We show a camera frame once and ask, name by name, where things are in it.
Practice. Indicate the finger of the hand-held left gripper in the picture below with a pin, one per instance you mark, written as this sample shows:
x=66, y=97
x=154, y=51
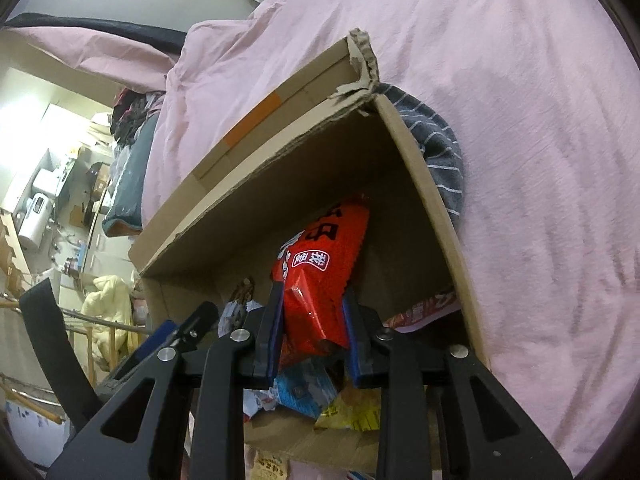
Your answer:
x=150, y=347
x=200, y=325

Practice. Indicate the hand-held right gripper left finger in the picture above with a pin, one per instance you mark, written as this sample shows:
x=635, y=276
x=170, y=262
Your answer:
x=272, y=355

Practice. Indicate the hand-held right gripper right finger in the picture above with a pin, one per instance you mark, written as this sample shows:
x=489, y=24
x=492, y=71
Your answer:
x=352, y=355

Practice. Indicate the red snack bag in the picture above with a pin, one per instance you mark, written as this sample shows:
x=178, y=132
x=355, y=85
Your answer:
x=315, y=280

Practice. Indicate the brown cardboard box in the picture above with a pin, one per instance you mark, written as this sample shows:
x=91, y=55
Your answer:
x=400, y=240

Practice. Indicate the pale yellow cloth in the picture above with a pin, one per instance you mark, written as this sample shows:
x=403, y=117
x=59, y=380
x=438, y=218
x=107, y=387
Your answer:
x=107, y=305

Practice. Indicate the black curved band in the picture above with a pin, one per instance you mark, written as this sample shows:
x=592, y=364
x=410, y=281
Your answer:
x=50, y=340

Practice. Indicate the wooden rack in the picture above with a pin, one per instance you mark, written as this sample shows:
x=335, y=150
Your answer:
x=30, y=402

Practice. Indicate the grey-blue folded quilt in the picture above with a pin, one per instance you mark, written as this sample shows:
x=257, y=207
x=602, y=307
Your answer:
x=130, y=185

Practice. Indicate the white water heater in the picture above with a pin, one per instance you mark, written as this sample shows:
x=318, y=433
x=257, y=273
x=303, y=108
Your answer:
x=35, y=220

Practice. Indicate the heap of dark clothes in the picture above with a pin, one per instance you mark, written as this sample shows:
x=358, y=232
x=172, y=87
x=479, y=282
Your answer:
x=132, y=115

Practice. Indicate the grey striped cloth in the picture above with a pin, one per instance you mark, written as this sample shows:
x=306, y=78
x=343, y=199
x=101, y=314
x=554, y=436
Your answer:
x=435, y=145

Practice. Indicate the pink hanging sheet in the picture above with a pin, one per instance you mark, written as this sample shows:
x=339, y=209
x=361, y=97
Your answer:
x=100, y=55

